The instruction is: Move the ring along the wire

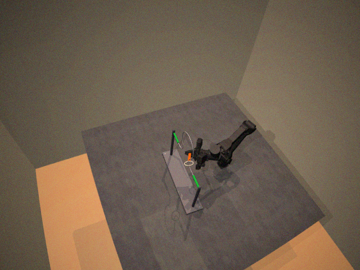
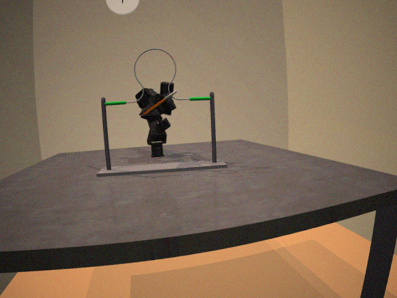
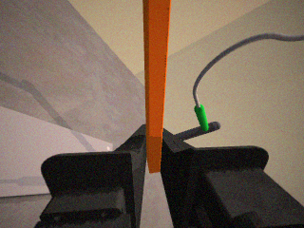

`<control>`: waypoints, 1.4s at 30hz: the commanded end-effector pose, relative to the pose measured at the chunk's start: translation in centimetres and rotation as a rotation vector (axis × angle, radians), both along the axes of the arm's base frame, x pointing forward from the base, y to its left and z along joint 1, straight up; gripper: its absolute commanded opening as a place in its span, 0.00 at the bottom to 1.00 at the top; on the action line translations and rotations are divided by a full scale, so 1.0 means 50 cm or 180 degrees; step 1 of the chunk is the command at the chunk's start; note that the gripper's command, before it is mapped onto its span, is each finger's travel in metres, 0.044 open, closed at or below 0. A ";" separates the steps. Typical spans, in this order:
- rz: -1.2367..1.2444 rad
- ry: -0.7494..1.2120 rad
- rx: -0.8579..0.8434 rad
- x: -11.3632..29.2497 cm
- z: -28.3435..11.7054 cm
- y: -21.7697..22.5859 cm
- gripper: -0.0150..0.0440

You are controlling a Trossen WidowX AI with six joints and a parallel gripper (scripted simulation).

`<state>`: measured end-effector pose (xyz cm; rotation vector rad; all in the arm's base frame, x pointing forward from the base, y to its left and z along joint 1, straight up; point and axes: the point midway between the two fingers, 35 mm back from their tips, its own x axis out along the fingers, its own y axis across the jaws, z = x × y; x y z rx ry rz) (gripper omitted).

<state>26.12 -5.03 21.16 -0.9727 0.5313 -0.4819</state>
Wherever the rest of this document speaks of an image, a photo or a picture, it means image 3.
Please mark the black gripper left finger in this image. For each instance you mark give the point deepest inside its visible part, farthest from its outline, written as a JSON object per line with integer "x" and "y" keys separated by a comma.
{"x": 124, "y": 167}

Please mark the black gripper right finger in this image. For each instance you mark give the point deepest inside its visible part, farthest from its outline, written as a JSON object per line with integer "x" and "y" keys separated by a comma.
{"x": 182, "y": 162}

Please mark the orange handle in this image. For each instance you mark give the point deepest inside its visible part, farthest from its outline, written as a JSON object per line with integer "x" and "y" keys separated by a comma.
{"x": 156, "y": 19}

